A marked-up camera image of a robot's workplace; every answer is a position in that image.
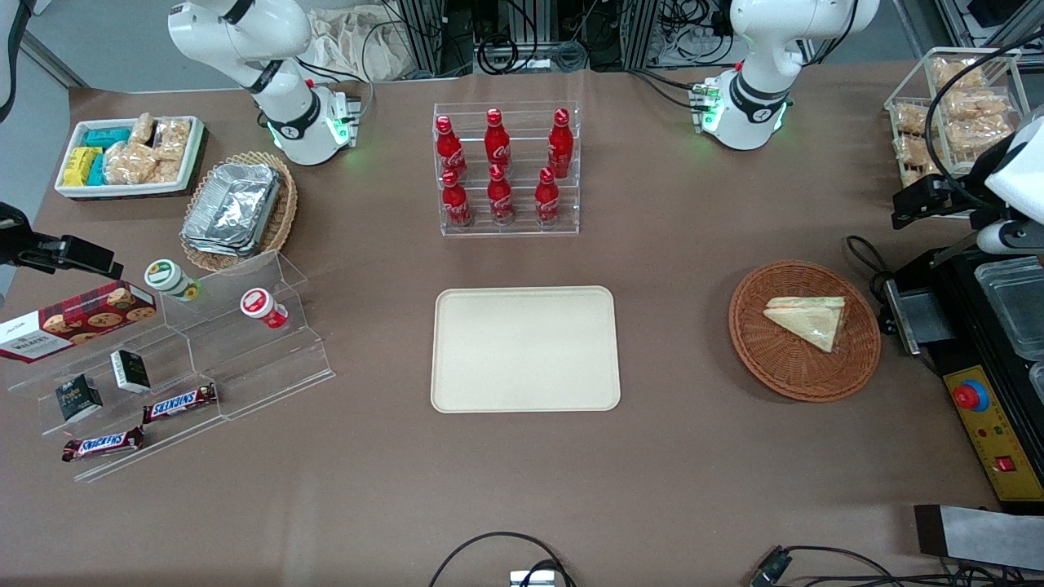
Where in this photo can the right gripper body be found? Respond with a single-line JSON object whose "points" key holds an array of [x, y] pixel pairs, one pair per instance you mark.
{"points": [[18, 247]]}

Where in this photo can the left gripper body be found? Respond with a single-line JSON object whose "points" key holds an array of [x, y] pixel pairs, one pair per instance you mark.
{"points": [[951, 198]]}

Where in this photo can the triangular sandwich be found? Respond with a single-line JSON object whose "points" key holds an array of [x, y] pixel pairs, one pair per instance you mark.
{"points": [[807, 319]]}

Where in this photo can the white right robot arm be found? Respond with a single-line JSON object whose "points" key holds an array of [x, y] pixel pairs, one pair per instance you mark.
{"points": [[269, 49]]}

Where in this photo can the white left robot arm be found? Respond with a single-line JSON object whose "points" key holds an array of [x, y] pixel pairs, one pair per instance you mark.
{"points": [[758, 49]]}

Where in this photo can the round brown wicker basket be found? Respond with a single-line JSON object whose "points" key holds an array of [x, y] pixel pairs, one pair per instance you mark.
{"points": [[775, 359]]}

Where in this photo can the oval light wicker basket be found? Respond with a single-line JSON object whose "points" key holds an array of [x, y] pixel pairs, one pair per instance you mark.
{"points": [[281, 220]]}

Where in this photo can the beige plastic tray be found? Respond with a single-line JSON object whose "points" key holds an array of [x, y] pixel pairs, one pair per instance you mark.
{"points": [[526, 350]]}

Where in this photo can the clear bag of rice crackers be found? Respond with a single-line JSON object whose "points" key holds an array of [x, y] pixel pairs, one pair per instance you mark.
{"points": [[975, 106], [979, 137], [917, 175], [911, 120], [958, 73], [913, 149]]}

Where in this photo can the red tartan cookie box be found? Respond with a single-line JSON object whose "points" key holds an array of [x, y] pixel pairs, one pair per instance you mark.
{"points": [[77, 322]]}

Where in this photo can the teal snack packet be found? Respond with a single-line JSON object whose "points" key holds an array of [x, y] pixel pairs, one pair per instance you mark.
{"points": [[108, 137], [98, 169]]}

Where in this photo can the yellow snack packet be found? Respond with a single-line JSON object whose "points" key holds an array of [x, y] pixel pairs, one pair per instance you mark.
{"points": [[79, 165]]}

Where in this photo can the green lid yogurt cup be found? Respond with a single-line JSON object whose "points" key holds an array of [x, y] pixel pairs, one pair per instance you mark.
{"points": [[170, 277]]}

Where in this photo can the clear plastic container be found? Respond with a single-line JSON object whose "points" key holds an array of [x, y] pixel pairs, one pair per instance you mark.
{"points": [[1015, 306]]}

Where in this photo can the small dark carton box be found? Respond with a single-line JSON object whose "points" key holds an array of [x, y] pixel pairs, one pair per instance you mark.
{"points": [[130, 371], [79, 398]]}

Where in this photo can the white rectangular snack bin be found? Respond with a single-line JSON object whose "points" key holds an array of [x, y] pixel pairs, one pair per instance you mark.
{"points": [[192, 159]]}

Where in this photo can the stack of foil containers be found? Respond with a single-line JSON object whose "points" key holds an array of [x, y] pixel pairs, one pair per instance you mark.
{"points": [[232, 208]]}

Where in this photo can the brown snickers bar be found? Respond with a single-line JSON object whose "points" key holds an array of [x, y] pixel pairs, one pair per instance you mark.
{"points": [[102, 444], [179, 403]]}

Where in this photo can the red lid yogurt cup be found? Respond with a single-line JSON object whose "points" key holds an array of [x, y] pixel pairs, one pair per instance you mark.
{"points": [[261, 306]]}

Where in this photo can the red emergency stop button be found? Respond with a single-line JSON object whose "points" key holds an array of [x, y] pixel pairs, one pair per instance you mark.
{"points": [[971, 396]]}

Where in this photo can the clear acrylic stepped shelf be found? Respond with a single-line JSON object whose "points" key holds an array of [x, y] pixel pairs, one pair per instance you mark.
{"points": [[269, 367]]}

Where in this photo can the black yellow sealing machine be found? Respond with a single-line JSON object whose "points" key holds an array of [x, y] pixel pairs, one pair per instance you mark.
{"points": [[991, 440]]}

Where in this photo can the grey black flat plate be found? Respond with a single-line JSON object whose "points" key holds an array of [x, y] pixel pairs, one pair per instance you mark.
{"points": [[987, 536]]}

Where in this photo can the beige cloth bag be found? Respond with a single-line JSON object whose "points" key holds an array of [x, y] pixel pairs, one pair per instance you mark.
{"points": [[351, 45]]}

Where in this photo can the red cola bottle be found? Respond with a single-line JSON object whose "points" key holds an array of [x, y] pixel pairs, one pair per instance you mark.
{"points": [[456, 204], [560, 147], [547, 202], [497, 143], [450, 151], [500, 200]]}

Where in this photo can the clear acrylic bottle rack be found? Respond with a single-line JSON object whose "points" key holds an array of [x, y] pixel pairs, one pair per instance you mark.
{"points": [[522, 230]]}

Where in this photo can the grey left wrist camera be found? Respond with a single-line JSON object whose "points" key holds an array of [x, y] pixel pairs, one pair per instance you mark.
{"points": [[1007, 238]]}

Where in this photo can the aluminium frame post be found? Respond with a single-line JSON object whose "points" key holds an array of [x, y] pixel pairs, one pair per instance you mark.
{"points": [[424, 33], [640, 33]]}

